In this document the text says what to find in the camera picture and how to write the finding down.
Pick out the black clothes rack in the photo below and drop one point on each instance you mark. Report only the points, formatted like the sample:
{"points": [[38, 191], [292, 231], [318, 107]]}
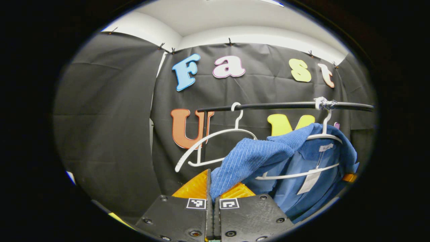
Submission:
{"points": [[278, 106]]}

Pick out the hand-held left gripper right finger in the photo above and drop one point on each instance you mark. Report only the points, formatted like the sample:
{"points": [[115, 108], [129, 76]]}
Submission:
{"points": [[250, 216]]}

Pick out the empty white hanger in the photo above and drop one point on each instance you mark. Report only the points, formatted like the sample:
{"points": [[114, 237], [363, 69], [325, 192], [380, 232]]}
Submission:
{"points": [[215, 134]]}

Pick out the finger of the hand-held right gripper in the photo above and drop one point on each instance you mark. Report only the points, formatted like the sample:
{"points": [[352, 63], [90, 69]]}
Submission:
{"points": [[350, 177]]}

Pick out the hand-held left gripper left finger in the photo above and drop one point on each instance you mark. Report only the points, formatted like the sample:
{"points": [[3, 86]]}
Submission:
{"points": [[178, 218]]}

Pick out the white hanger with taped hook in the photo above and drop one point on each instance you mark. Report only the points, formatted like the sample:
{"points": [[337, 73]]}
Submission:
{"points": [[326, 122]]}

